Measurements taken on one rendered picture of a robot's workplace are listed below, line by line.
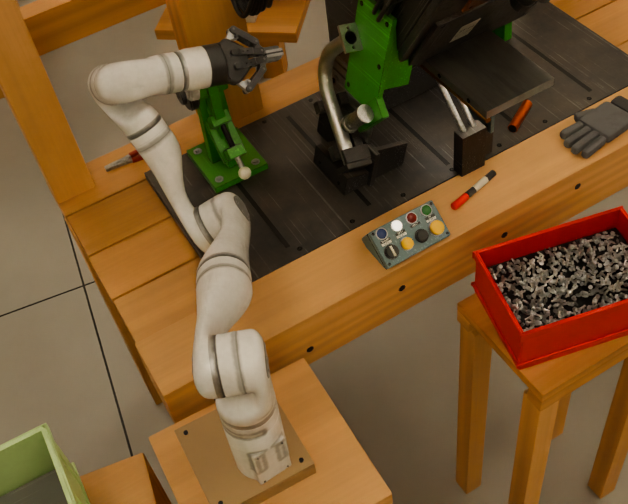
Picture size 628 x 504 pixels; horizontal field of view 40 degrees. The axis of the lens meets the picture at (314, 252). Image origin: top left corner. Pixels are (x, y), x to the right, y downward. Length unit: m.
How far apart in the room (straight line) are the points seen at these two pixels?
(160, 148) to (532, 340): 0.74
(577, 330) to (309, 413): 0.51
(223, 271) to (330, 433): 0.36
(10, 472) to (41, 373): 1.27
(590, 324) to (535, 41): 0.82
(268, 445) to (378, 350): 1.30
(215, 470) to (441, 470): 1.06
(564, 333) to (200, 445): 0.68
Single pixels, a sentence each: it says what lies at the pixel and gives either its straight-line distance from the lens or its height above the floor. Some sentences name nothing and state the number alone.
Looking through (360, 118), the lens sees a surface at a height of 1.09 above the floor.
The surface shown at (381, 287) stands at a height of 0.87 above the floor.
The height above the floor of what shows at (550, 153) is 0.90.
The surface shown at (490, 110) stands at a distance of 1.65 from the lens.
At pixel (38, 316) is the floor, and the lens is 3.02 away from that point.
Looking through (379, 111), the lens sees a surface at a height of 1.09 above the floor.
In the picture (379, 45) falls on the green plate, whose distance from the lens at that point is 1.68.
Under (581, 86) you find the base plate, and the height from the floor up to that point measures 0.90.
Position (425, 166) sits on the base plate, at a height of 0.90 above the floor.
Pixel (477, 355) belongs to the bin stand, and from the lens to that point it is 1.85.
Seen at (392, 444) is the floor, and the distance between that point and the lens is 2.49.
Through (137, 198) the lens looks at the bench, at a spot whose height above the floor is 0.88.
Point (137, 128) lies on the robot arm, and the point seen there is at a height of 1.26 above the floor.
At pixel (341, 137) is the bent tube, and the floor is 1.00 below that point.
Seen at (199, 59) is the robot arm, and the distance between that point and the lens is 1.56.
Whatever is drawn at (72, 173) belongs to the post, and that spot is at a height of 0.94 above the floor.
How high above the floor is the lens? 2.21
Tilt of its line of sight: 49 degrees down
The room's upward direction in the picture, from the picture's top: 10 degrees counter-clockwise
